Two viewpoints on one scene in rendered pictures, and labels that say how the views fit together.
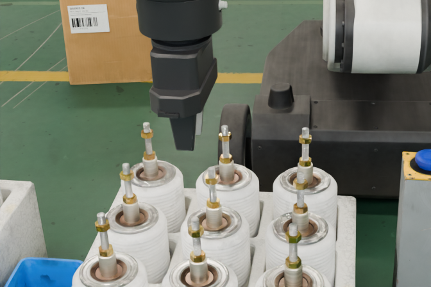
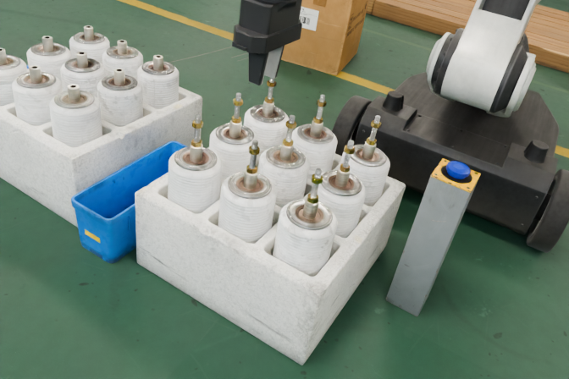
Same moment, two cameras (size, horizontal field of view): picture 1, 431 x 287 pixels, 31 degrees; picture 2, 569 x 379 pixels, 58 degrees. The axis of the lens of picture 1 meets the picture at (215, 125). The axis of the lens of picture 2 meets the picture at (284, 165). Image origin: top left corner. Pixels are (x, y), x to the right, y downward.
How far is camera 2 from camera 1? 0.27 m
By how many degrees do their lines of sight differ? 14
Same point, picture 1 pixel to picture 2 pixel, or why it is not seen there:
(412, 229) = (425, 216)
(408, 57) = (485, 96)
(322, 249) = (347, 202)
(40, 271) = not seen: hidden behind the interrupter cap
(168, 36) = not seen: outside the picture
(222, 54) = (389, 74)
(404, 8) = (496, 56)
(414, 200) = (433, 195)
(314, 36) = not seen: hidden behind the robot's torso
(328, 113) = (423, 125)
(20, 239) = (179, 129)
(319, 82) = (433, 106)
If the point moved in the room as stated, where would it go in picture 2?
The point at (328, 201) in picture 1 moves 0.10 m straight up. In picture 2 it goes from (376, 175) to (389, 130)
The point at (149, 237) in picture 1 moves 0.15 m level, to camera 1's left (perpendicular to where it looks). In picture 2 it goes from (237, 150) to (168, 127)
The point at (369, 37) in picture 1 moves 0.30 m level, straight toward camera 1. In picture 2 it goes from (460, 69) to (404, 122)
